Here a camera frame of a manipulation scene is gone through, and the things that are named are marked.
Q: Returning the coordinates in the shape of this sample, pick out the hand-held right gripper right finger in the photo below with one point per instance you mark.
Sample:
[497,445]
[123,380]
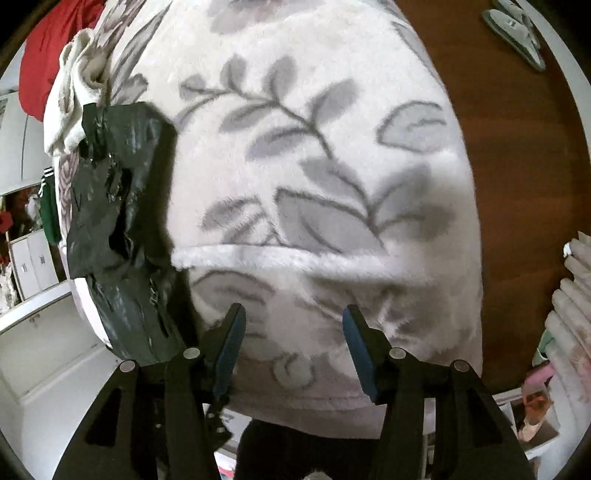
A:
[360,350]

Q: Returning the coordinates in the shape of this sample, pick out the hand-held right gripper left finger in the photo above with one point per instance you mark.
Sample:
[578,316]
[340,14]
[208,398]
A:
[227,350]

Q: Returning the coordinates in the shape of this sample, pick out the black jacket with white lining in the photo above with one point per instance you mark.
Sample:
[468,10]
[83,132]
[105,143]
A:
[120,184]

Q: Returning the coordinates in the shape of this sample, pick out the hanging red clothes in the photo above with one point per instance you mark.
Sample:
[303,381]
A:
[14,207]

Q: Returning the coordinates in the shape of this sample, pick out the dark cloth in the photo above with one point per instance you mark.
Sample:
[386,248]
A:
[300,452]

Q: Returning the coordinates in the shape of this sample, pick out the printed magazine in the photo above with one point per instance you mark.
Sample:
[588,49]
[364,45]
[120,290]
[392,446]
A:
[531,420]

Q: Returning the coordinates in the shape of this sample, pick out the white low cabinet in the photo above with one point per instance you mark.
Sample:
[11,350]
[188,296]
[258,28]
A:
[41,350]

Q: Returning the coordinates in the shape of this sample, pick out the white drawer unit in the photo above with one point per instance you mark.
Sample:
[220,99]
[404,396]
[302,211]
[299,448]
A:
[34,263]

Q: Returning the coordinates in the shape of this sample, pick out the pale floral curtain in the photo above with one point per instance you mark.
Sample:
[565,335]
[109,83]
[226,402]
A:
[570,323]

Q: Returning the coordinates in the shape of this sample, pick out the floral plush blanket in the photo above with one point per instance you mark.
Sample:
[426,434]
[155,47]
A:
[323,138]

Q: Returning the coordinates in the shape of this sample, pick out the green pants with white stripes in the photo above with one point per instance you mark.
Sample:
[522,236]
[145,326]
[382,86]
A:
[48,212]

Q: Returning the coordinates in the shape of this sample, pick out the white wardrobe sliding door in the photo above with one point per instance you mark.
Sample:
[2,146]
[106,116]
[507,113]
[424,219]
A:
[18,143]

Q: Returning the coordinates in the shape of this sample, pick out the red quilt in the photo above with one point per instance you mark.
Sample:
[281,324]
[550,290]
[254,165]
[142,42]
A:
[46,60]

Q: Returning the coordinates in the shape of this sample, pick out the green and white slipper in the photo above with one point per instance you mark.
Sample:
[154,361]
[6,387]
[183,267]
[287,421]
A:
[517,41]
[515,11]

